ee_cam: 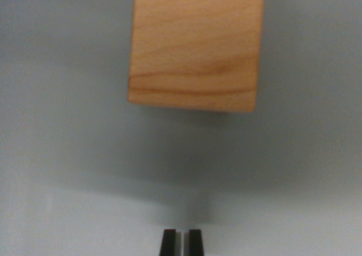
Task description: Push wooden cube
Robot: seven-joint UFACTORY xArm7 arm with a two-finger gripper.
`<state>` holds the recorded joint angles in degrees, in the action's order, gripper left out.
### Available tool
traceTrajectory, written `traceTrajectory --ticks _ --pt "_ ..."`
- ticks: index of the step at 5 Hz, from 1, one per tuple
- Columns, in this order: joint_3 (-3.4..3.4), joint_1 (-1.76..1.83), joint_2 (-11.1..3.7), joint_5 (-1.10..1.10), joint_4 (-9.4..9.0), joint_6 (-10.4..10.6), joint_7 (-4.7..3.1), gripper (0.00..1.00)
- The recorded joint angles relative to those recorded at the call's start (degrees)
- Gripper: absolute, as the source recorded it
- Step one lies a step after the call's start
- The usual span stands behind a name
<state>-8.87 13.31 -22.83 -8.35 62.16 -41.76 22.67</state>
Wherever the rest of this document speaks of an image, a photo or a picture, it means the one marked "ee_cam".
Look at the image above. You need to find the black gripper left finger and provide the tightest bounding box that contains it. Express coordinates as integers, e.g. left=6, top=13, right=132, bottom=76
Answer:
left=159, top=229, right=183, bottom=256

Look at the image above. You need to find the grey plastic bin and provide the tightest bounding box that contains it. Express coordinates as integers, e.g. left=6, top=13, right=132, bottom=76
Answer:
left=0, top=0, right=362, bottom=256

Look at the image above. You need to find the wooden cube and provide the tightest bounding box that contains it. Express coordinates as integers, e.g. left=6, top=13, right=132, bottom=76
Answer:
left=127, top=0, right=266, bottom=114

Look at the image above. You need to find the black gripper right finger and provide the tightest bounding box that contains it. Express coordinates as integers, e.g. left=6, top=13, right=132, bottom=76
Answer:
left=183, top=229, right=205, bottom=256

